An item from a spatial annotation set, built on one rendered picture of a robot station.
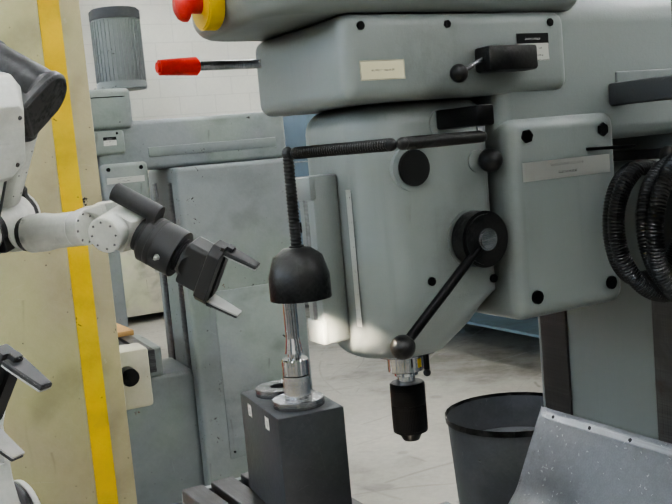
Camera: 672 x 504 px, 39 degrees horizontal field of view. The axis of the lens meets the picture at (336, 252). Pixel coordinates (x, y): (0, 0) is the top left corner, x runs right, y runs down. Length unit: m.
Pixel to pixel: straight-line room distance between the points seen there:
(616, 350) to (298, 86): 0.65
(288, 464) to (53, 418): 1.39
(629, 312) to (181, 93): 9.50
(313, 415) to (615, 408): 0.49
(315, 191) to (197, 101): 9.66
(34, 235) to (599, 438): 1.04
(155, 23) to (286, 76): 9.57
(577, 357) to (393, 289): 0.50
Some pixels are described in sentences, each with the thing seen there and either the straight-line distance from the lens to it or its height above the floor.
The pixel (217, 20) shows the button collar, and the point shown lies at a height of 1.74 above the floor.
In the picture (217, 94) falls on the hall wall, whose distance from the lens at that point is 10.89.
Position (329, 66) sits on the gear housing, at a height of 1.67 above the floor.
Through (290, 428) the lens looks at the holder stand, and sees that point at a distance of 1.59.
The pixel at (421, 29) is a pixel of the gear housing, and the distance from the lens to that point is 1.12.
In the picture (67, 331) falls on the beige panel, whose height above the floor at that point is 1.12.
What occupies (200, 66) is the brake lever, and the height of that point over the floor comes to 1.70.
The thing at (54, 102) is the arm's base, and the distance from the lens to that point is 1.74.
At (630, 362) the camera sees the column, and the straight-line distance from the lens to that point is 1.48.
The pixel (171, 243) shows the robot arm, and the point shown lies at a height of 1.44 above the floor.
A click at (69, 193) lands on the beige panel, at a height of 1.52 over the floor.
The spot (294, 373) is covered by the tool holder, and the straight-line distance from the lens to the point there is 1.61.
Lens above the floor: 1.58
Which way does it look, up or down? 6 degrees down
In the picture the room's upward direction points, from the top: 5 degrees counter-clockwise
